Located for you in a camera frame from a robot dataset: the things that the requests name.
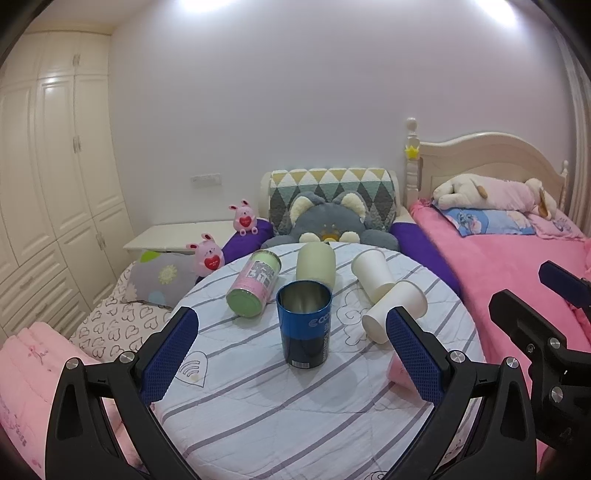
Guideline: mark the pink folded quilt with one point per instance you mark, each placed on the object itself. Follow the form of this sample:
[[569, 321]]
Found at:
[[32, 360]]

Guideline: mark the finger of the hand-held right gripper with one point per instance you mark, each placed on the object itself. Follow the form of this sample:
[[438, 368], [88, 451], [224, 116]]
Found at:
[[565, 284], [517, 318]]

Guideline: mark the yellow star ornament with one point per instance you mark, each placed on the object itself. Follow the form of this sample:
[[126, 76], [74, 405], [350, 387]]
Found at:
[[411, 151]]

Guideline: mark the grey flower print pillow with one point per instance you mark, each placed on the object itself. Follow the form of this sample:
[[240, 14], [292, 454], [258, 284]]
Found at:
[[159, 277]]

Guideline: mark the blue cartoon print pillow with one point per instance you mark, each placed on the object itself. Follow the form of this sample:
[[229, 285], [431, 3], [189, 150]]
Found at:
[[489, 220]]

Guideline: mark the cream wooden bed headboard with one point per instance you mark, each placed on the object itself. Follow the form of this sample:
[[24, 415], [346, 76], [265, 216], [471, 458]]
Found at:
[[485, 161]]

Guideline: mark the pink bed blanket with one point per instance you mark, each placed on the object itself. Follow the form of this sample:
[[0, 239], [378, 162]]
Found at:
[[489, 263]]

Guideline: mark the white curtain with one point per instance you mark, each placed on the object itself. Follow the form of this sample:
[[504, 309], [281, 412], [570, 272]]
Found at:
[[572, 120]]

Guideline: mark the pink and green can cup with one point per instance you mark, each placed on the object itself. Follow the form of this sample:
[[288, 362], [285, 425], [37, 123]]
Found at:
[[254, 284]]

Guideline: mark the cream wardrobe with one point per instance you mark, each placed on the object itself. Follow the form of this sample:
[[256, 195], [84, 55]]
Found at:
[[55, 175]]

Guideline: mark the pale green cup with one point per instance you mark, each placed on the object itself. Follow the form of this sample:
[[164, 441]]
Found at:
[[315, 265]]

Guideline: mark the blue metal cup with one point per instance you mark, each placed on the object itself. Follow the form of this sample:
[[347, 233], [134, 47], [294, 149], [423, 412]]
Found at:
[[304, 332]]

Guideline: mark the heart print sheet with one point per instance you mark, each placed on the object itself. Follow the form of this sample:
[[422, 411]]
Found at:
[[122, 323]]

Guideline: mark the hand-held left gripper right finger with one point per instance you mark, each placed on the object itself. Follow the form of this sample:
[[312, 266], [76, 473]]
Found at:
[[415, 357]]

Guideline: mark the pink and white plush toy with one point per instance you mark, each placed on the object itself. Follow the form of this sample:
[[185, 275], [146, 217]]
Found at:
[[494, 194]]

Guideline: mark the purple blanket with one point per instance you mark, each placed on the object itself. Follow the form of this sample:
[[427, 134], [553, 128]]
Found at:
[[415, 244]]

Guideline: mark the triangle patterned cushion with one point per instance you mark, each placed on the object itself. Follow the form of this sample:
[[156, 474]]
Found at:
[[323, 182]]

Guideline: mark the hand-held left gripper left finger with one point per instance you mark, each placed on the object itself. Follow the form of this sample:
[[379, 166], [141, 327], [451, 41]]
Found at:
[[170, 357]]

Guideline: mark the white wall socket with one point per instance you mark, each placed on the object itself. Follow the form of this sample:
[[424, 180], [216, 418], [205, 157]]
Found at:
[[206, 178]]

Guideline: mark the white paper cup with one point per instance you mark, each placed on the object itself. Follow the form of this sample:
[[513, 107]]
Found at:
[[392, 309], [371, 274]]

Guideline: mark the white side table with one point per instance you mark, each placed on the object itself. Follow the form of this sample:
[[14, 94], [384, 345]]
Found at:
[[180, 235]]

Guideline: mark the grey cat plush cushion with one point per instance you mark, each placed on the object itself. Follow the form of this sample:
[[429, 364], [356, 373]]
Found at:
[[330, 221]]

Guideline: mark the pink bunny toy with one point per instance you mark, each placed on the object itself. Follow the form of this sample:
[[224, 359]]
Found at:
[[244, 219], [207, 256]]

